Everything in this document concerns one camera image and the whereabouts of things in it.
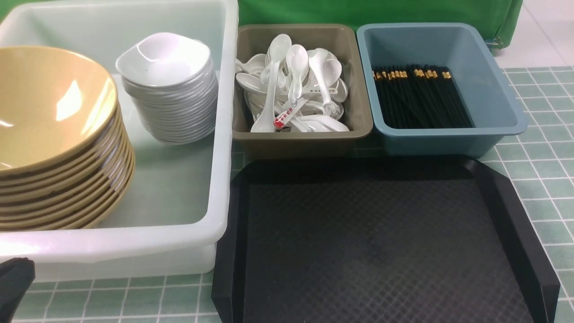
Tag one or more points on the blue plastic bin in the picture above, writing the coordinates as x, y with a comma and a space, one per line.
491, 103

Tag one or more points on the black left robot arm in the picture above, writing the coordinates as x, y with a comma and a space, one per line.
16, 276

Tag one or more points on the stack of tan bowls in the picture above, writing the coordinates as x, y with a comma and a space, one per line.
76, 192

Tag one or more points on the stack of white dishes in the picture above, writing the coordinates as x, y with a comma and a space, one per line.
180, 114

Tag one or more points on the tan noodle bowl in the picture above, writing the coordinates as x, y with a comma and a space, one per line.
54, 102

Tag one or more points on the white spoon red label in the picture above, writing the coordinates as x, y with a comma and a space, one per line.
307, 106

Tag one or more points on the pile of black chopsticks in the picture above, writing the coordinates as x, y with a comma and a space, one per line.
418, 96

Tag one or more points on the pile of white spoons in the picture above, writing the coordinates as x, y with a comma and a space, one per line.
282, 74

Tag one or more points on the white translucent plastic tub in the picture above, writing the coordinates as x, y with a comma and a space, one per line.
175, 209

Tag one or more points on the white small sauce dish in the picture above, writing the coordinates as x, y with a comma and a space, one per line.
164, 60

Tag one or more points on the black plastic serving tray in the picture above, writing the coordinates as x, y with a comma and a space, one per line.
419, 239

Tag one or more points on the olive brown plastic bin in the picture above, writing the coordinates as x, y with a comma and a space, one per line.
341, 41

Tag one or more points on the green cloth backdrop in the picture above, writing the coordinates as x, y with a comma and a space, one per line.
495, 20

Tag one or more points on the white ceramic soup spoon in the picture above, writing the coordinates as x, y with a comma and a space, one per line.
316, 61

